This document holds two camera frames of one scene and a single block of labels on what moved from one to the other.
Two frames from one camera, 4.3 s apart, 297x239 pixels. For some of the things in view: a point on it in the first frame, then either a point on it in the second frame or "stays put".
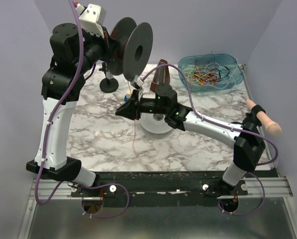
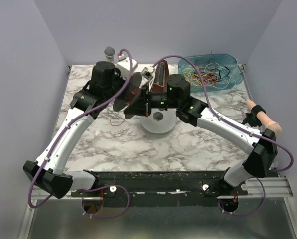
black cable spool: (136, 41) → (129, 91)
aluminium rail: (62, 188) stays put
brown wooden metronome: (162, 75) stays put
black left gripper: (108, 46) → (123, 81)
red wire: (133, 140) → (110, 121)
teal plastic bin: (211, 72) stays put
